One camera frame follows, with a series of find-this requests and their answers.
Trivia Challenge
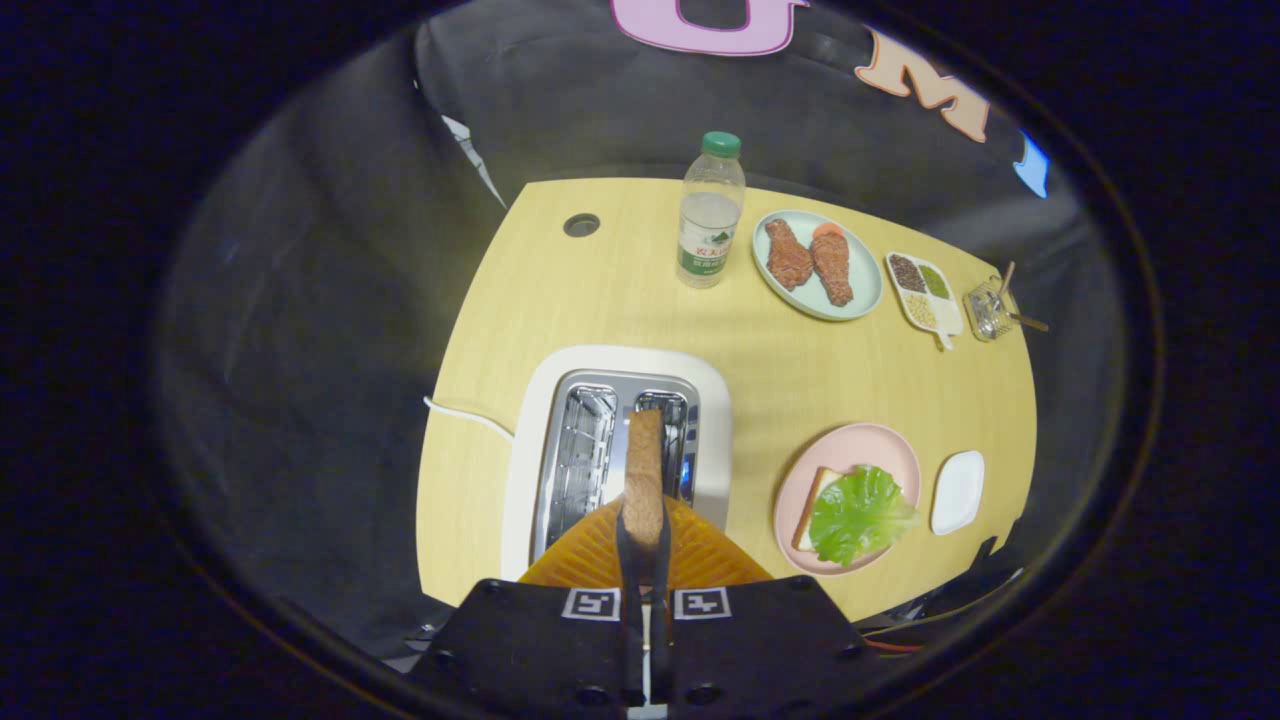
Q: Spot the white toaster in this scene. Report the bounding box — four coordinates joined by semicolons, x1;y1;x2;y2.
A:
500;345;733;583

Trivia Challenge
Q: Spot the brown meat piece orange end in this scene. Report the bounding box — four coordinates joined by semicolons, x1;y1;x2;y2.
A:
809;223;855;307

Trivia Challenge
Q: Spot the black backdrop cloth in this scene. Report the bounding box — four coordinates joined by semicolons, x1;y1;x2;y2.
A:
155;0;1111;661

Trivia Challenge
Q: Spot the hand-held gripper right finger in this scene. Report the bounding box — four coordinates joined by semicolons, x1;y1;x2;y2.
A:
650;495;873;720

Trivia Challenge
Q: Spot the ham-topped bread slice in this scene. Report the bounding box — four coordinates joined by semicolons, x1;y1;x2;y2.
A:
793;466;851;553

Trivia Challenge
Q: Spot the white divided dish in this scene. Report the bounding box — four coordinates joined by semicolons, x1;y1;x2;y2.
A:
885;251;965;352

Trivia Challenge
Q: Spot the bundle of coloured cables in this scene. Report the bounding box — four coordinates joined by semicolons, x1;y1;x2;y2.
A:
858;570;1021;656

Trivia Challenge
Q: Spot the pink round plate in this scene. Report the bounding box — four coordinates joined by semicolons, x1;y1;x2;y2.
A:
773;423;922;577

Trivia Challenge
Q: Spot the light blue round plate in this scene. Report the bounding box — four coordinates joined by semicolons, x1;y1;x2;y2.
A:
751;209;885;322

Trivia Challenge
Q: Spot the toast bread slice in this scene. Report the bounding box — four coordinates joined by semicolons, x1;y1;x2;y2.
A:
620;408;668;587

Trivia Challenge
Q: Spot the wire mesh utensil holder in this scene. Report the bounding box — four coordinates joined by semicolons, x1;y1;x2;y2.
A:
964;280;1017;342

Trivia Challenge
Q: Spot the white square plate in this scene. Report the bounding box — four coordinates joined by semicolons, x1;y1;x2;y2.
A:
931;450;986;536

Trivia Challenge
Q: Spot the white toaster cable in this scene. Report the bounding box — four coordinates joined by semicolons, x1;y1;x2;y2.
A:
423;396;517;439

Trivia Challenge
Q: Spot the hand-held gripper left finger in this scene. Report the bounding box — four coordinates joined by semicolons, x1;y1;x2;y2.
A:
410;495;651;720

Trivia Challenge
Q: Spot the green lettuce leaf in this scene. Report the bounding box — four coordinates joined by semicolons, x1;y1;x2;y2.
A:
808;464;923;568

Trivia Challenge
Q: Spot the clear water bottle green cap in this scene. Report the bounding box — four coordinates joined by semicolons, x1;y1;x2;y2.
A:
676;131;747;290

